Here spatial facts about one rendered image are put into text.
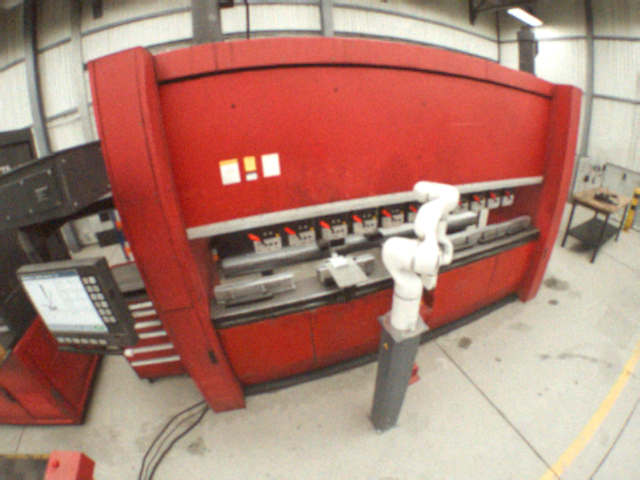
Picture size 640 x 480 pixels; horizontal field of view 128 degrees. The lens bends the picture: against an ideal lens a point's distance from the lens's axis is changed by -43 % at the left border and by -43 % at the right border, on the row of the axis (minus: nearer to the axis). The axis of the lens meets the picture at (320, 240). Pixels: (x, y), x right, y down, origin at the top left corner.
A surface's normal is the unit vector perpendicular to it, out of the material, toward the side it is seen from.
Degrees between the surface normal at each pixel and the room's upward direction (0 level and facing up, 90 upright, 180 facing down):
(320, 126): 90
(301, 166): 90
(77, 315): 90
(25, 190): 90
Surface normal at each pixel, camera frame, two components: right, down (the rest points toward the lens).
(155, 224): 0.30, 0.41
